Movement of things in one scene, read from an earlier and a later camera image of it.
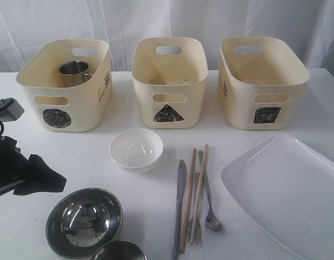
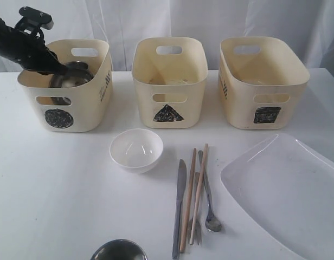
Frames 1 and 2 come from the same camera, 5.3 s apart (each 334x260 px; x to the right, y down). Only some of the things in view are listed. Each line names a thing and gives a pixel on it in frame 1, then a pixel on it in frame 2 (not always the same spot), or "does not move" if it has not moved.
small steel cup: x=120 y=249 does not move
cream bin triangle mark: x=168 y=73 does not move
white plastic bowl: x=136 y=150 does not move
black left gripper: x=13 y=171 -> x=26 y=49
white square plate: x=293 y=190 does not move
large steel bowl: x=82 y=220 -> x=78 y=73
